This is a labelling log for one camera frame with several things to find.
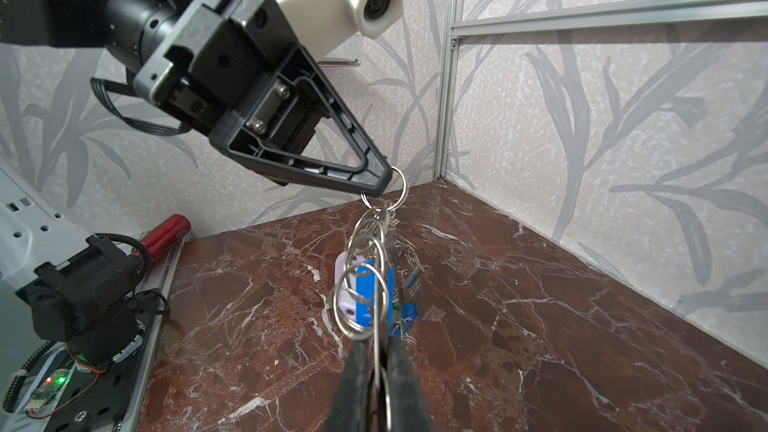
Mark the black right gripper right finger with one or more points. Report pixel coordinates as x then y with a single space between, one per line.
404 405

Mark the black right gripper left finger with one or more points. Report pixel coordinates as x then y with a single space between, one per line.
350 407

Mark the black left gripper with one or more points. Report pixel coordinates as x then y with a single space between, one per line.
236 63

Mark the steel key ring disc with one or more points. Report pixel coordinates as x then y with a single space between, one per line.
378 283

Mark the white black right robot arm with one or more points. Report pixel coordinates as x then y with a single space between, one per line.
78 286

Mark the green circuit board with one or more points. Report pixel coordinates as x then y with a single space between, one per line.
47 390

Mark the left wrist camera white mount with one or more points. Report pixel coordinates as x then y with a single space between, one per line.
342 0

